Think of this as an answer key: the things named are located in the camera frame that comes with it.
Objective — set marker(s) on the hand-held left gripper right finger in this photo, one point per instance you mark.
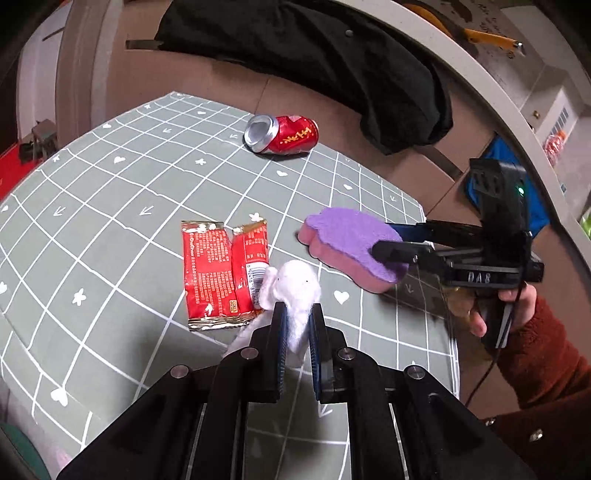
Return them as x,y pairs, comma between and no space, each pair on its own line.
315,344

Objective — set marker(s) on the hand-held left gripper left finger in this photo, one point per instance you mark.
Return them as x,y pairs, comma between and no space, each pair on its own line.
280,334

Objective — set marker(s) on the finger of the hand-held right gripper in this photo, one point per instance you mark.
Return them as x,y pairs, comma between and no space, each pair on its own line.
434,230
401,254

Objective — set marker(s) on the white plush toy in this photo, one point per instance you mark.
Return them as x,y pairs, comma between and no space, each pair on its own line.
295,286

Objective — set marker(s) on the purple pink sponge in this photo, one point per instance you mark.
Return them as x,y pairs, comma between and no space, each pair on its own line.
341,235

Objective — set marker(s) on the person's right forearm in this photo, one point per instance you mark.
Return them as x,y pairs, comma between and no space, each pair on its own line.
549,383

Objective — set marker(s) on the person's right hand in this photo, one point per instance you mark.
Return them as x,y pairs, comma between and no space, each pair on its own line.
478,321

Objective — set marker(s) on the red torn snack wrapper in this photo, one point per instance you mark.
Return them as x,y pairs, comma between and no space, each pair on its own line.
210,272

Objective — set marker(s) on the red bottle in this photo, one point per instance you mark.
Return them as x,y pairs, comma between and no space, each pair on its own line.
554,147

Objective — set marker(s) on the white box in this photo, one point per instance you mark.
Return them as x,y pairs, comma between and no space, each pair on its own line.
551,110

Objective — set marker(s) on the crushed red drink can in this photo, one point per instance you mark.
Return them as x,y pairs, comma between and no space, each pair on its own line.
288,134

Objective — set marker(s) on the black jacket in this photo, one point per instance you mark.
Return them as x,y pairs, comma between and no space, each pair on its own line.
323,60

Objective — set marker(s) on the green checked tablecloth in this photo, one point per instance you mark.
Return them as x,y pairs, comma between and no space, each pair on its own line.
129,194

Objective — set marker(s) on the green plastic basin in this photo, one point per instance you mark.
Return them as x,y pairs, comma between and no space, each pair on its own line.
18,457

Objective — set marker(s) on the grey metal clamp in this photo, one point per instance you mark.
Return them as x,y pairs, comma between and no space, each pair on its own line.
41,136

